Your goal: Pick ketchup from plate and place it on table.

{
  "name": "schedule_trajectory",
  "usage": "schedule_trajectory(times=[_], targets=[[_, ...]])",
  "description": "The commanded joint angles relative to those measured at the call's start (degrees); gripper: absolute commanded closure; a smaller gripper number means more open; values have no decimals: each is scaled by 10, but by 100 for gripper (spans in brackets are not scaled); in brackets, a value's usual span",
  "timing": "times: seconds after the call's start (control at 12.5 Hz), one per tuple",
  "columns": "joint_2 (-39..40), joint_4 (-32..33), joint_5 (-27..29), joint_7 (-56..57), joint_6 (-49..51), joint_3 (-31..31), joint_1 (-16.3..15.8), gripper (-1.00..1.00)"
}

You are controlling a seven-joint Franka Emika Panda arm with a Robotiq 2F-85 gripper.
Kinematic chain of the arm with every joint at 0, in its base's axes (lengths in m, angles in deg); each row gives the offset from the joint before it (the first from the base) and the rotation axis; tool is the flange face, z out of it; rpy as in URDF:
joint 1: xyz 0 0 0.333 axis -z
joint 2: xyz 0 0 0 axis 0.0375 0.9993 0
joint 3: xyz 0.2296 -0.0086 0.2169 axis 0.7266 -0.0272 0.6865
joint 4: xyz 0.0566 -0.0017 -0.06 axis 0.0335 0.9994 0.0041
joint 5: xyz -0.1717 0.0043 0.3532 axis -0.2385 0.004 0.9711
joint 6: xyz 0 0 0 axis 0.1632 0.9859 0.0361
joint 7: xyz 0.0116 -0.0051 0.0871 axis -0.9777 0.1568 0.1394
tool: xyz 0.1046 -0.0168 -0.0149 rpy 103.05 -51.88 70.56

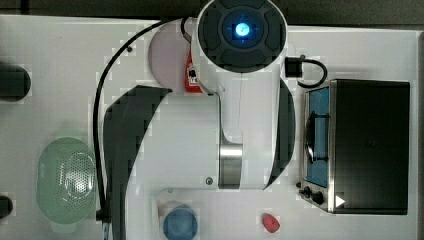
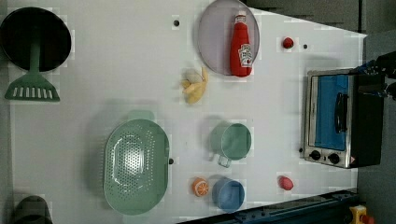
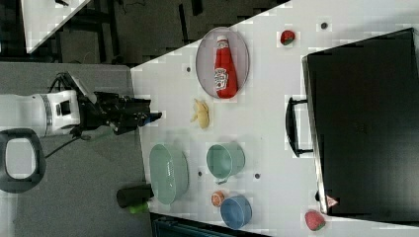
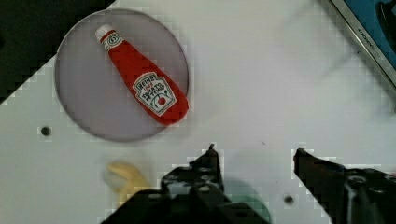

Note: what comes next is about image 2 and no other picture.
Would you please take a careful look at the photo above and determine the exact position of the round grey plate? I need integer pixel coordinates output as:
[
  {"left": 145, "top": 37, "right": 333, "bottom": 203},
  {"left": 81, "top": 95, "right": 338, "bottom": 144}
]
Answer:
[{"left": 197, "top": 0, "right": 260, "bottom": 76}]

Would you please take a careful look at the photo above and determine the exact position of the silver black toaster oven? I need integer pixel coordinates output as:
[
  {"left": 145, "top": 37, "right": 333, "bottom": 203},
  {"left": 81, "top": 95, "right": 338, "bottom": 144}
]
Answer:
[{"left": 302, "top": 69, "right": 385, "bottom": 169}]

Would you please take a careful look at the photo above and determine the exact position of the green perforated colander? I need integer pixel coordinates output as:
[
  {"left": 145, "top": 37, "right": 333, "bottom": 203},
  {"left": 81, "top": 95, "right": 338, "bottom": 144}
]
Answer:
[{"left": 104, "top": 110, "right": 170, "bottom": 216}]

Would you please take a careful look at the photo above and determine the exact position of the red plush ketchup bottle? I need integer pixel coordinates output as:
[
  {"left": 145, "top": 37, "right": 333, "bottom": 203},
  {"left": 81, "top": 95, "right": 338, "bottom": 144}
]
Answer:
[{"left": 230, "top": 10, "right": 253, "bottom": 77}]

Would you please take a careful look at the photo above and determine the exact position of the black round pan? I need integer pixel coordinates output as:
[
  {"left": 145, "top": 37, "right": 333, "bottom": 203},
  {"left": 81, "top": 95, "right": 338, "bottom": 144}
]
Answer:
[{"left": 1, "top": 7, "right": 72, "bottom": 72}]

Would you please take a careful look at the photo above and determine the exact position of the blue cup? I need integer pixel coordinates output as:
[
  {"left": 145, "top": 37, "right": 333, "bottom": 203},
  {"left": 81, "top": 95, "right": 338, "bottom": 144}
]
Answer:
[{"left": 212, "top": 177, "right": 245, "bottom": 213}]

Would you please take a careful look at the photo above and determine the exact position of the green mug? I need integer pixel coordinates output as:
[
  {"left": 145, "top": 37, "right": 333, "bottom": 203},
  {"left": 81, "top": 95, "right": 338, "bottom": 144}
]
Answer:
[{"left": 210, "top": 121, "right": 252, "bottom": 168}]

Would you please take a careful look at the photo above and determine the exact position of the dark blue table rail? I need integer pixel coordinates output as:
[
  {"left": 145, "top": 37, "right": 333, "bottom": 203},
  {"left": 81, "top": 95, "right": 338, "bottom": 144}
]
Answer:
[{"left": 177, "top": 190, "right": 360, "bottom": 224}]

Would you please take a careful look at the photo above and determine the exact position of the red plush strawberry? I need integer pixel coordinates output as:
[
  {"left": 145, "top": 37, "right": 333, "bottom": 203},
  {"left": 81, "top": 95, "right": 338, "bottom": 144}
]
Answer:
[{"left": 282, "top": 37, "right": 294, "bottom": 49}]

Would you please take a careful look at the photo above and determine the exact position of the red plush tomato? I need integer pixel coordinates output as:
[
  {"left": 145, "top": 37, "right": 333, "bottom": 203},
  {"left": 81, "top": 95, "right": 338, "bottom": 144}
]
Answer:
[{"left": 278, "top": 175, "right": 294, "bottom": 190}]

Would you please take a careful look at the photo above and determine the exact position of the peeled plush banana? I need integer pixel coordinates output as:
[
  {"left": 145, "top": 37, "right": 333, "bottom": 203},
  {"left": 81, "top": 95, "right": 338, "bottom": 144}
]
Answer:
[{"left": 181, "top": 66, "right": 208, "bottom": 105}]

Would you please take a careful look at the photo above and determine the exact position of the dark grey cylinder object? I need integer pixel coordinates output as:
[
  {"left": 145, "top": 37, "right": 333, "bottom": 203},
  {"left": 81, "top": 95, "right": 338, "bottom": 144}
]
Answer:
[{"left": 12, "top": 196, "right": 53, "bottom": 224}]

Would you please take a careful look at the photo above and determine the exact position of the plush orange slice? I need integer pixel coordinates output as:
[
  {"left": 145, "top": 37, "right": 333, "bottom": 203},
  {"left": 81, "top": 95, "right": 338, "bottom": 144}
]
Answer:
[{"left": 191, "top": 177, "right": 209, "bottom": 197}]

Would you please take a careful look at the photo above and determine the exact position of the green slotted spatula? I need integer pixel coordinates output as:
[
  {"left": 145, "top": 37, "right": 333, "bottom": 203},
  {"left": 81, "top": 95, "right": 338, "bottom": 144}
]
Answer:
[{"left": 5, "top": 32, "right": 60, "bottom": 102}]

